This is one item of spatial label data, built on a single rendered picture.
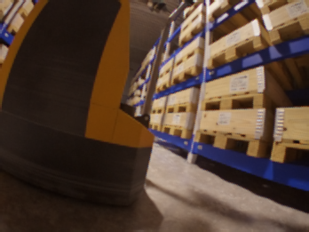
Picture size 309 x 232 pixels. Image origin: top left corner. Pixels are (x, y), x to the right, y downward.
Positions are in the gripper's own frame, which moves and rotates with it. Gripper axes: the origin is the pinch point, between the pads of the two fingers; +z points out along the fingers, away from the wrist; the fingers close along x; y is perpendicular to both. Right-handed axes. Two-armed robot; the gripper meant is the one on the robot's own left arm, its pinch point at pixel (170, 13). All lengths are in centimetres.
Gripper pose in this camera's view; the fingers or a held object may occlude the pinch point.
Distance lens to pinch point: 133.5
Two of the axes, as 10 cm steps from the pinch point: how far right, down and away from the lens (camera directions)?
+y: 3.2, 0.0, -9.5
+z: 8.3, 4.9, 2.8
